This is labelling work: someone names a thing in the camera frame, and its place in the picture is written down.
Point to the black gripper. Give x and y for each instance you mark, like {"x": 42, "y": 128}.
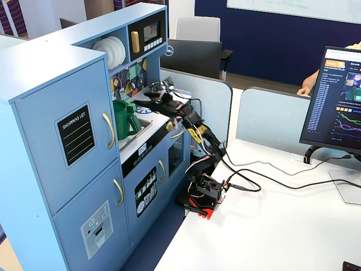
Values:
{"x": 158, "y": 106}

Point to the red robot base clamp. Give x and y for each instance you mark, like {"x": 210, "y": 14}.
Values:
{"x": 201, "y": 206}

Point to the bare person forearm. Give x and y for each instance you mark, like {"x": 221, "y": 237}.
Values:
{"x": 311, "y": 79}

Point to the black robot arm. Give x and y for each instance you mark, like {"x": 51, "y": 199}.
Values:
{"x": 203, "y": 135}

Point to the bare person hand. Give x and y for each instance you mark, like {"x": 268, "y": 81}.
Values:
{"x": 304, "y": 91}

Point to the gold toy stove knob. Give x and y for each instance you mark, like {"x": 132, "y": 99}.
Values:
{"x": 170, "y": 126}

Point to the green plastic watering can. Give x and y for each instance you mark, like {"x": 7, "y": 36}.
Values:
{"x": 121, "y": 121}

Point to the white toy sink basin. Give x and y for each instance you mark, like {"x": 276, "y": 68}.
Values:
{"x": 136, "y": 138}

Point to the white toy plate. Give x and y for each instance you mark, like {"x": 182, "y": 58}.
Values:
{"x": 115, "y": 49}
{"x": 101, "y": 50}
{"x": 122, "y": 49}

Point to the black Dell monitor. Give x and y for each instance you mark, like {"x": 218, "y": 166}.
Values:
{"x": 191, "y": 57}

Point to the light blue desk divider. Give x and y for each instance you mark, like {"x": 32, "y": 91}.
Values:
{"x": 270, "y": 118}
{"x": 211, "y": 107}

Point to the black toy microwave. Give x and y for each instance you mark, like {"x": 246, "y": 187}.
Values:
{"x": 146, "y": 35}

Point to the grey office chair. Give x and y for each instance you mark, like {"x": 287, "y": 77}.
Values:
{"x": 197, "y": 28}

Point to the blue toy kitchen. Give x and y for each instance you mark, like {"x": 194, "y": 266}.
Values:
{"x": 42, "y": 84}

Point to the white whiteboard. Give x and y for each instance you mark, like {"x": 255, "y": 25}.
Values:
{"x": 296, "y": 7}

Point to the computer monitor with plots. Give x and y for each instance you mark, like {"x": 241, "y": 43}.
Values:
{"x": 332, "y": 98}

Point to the black keyboard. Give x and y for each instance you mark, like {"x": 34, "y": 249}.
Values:
{"x": 352, "y": 266}

